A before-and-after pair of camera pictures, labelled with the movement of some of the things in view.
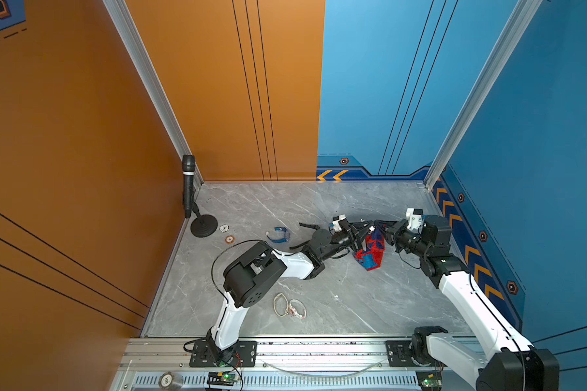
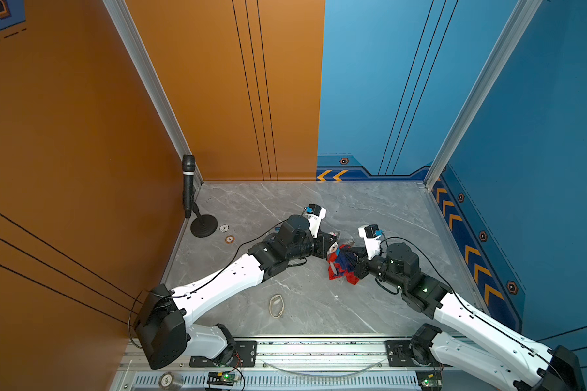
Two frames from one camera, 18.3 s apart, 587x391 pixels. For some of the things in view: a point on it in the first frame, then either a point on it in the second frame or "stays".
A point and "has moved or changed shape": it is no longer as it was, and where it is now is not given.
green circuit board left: [222, 378] stays
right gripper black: [393, 235] -> [361, 261]
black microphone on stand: [206, 225] stays
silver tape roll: [169, 381] stays
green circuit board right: [430, 380] stays
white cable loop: [293, 311] has moved or changed shape
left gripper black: [354, 237] -> [323, 246]
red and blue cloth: [371, 257] -> [342, 264]
